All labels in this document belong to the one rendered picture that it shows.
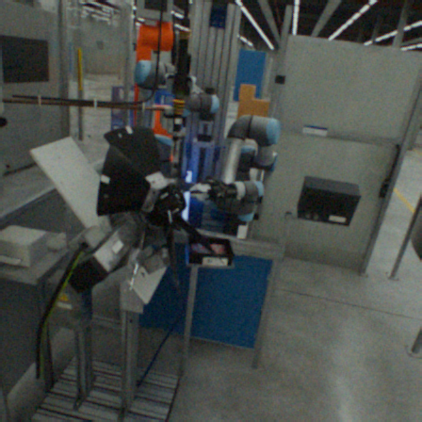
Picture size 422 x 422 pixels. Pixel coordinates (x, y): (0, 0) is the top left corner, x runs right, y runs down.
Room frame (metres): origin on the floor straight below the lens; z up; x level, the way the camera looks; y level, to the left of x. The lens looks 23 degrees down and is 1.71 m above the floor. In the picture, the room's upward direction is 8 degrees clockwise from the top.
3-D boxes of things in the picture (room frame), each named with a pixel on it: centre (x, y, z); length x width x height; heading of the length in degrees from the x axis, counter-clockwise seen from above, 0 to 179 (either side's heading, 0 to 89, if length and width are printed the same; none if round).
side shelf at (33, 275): (1.28, 0.75, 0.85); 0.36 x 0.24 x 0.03; 174
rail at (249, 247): (1.68, 0.05, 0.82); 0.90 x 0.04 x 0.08; 84
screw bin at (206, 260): (1.51, 0.00, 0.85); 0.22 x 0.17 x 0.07; 100
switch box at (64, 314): (1.15, 0.54, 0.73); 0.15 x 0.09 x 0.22; 84
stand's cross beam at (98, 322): (1.22, 0.42, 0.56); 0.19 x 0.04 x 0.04; 84
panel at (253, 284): (1.68, 0.05, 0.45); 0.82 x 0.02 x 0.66; 84
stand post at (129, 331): (1.21, 0.31, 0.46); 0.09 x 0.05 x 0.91; 174
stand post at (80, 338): (1.23, 0.53, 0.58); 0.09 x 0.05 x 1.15; 174
